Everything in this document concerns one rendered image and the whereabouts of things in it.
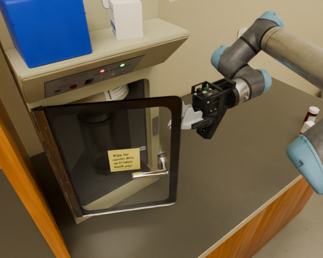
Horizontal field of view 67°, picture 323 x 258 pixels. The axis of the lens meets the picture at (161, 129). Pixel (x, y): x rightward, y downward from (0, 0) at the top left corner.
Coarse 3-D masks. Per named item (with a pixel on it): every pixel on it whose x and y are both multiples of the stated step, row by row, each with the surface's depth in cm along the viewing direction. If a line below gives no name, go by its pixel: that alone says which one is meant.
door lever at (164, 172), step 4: (160, 160) 64; (164, 160) 63; (164, 164) 62; (164, 168) 61; (140, 172) 60; (144, 172) 60; (148, 172) 60; (152, 172) 60; (156, 172) 60; (160, 172) 60; (164, 172) 60; (168, 172) 60; (132, 176) 59; (136, 176) 59; (140, 176) 59; (144, 176) 59; (148, 176) 60; (152, 176) 60; (156, 176) 60; (160, 176) 60; (164, 176) 60
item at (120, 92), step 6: (126, 84) 68; (108, 90) 62; (114, 90) 63; (120, 90) 64; (126, 90) 67; (90, 96) 61; (96, 96) 61; (102, 96) 61; (108, 96) 62; (114, 96) 63; (120, 96) 64; (72, 102) 62; (78, 102) 61; (84, 102) 61
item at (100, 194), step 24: (168, 96) 53; (48, 120) 51; (72, 120) 52; (96, 120) 53; (120, 120) 54; (144, 120) 55; (168, 120) 56; (72, 144) 56; (96, 144) 57; (120, 144) 58; (144, 144) 60; (168, 144) 61; (72, 168) 61; (96, 168) 62; (144, 168) 65; (168, 168) 66; (96, 192) 68; (120, 192) 70; (144, 192) 72; (168, 192) 73
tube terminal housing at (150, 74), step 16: (96, 0) 46; (144, 0) 52; (0, 16) 39; (96, 16) 48; (144, 16) 54; (0, 32) 40; (112, 80) 58; (128, 80) 60; (144, 80) 67; (64, 96) 53; (80, 96) 55; (48, 160) 70
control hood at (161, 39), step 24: (144, 24) 52; (168, 24) 52; (96, 48) 42; (120, 48) 42; (144, 48) 45; (168, 48) 51; (24, 72) 35; (48, 72) 37; (72, 72) 41; (24, 96) 44
